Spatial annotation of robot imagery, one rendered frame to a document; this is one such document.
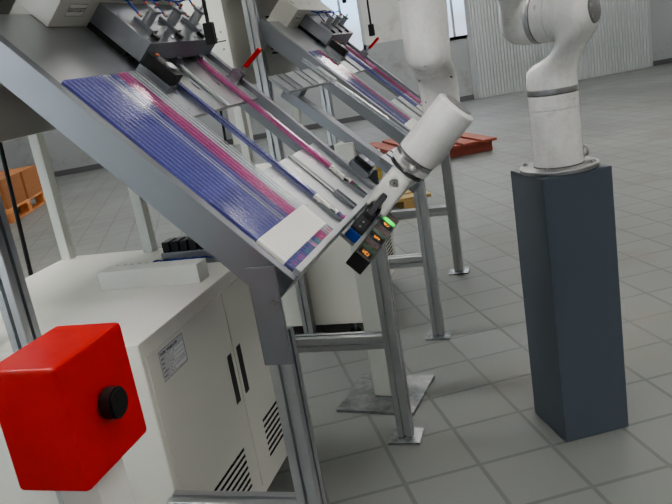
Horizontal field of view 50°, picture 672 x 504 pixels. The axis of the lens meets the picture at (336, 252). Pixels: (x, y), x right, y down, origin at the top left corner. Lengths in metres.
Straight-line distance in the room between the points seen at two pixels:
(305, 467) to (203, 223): 0.45
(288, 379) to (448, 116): 0.58
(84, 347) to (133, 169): 0.43
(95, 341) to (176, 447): 0.58
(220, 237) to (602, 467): 1.15
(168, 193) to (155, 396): 0.40
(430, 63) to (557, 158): 0.53
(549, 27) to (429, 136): 0.49
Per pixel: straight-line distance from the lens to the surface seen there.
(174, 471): 1.48
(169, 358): 1.46
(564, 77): 1.82
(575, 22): 1.78
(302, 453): 1.29
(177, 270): 1.68
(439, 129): 1.43
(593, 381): 2.01
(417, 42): 1.43
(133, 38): 1.60
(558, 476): 1.92
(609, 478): 1.91
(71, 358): 0.90
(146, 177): 1.25
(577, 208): 1.84
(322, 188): 1.63
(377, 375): 2.31
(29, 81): 1.34
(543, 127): 1.83
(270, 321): 1.18
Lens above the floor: 1.06
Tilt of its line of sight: 15 degrees down
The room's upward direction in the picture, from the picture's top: 10 degrees counter-clockwise
